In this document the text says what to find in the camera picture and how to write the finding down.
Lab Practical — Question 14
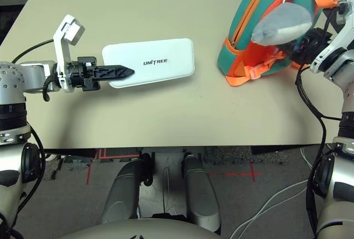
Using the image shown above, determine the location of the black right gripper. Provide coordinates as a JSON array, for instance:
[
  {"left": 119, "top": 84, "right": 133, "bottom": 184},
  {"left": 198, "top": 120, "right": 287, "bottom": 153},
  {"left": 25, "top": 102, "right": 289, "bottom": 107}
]
[{"left": 290, "top": 27, "right": 334, "bottom": 70}]

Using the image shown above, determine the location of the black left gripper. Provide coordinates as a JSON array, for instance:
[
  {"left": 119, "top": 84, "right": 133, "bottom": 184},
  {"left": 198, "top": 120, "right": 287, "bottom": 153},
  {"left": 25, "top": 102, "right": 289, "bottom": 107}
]
[{"left": 69, "top": 55, "right": 136, "bottom": 92}]

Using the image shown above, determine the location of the white Unitree pencil case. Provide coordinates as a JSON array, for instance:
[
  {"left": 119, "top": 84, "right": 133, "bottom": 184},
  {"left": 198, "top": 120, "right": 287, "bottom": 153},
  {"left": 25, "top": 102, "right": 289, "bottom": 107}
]
[{"left": 101, "top": 38, "right": 196, "bottom": 89}]

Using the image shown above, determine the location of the grey plush shark toy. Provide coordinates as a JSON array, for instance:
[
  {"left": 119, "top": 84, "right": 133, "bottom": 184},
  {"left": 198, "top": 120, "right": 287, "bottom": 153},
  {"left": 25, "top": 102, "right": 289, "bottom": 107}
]
[{"left": 251, "top": 2, "right": 313, "bottom": 46}]

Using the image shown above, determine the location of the silver robot left leg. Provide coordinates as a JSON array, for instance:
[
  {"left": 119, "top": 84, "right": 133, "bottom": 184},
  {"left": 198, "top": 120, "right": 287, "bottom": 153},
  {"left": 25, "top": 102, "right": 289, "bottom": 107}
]
[{"left": 101, "top": 157, "right": 153, "bottom": 225}]

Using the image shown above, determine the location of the silver robot leg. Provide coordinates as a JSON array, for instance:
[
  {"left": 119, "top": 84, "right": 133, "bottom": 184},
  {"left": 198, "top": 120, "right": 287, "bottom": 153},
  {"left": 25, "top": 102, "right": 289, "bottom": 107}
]
[
  {"left": 181, "top": 153, "right": 222, "bottom": 233},
  {"left": 101, "top": 157, "right": 153, "bottom": 225}
]

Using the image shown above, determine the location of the silver robot right leg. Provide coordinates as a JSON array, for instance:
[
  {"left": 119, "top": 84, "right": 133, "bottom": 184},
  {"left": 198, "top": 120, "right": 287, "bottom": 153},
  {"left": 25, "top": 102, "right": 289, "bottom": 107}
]
[{"left": 181, "top": 153, "right": 222, "bottom": 233}]

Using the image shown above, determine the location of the silver robot torso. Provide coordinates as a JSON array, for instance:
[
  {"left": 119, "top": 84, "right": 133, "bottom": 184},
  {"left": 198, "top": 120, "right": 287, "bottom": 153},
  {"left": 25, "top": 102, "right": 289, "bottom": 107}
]
[{"left": 58, "top": 216, "right": 222, "bottom": 239}]

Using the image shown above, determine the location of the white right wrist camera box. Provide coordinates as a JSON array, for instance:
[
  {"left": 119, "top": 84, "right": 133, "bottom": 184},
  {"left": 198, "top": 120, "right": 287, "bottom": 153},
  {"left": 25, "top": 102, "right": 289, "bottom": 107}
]
[{"left": 310, "top": 0, "right": 354, "bottom": 73}]

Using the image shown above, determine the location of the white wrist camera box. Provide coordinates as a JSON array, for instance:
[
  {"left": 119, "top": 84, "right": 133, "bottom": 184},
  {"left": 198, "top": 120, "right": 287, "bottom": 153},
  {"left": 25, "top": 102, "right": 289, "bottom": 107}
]
[
  {"left": 52, "top": 14, "right": 86, "bottom": 93},
  {"left": 310, "top": 0, "right": 354, "bottom": 73}
]

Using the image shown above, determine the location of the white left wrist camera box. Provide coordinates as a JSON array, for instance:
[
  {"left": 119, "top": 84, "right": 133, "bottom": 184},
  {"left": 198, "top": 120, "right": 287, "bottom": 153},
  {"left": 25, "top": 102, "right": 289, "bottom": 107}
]
[{"left": 52, "top": 14, "right": 86, "bottom": 93}]

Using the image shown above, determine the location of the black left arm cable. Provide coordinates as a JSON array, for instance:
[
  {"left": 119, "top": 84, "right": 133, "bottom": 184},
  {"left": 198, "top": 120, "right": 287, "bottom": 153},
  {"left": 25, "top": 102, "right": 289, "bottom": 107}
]
[{"left": 11, "top": 39, "right": 56, "bottom": 103}]

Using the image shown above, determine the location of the white floor cable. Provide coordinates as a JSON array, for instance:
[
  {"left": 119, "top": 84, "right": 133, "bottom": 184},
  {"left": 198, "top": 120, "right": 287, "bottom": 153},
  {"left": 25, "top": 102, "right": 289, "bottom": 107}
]
[
  {"left": 229, "top": 179, "right": 308, "bottom": 239},
  {"left": 300, "top": 147, "right": 315, "bottom": 169}
]

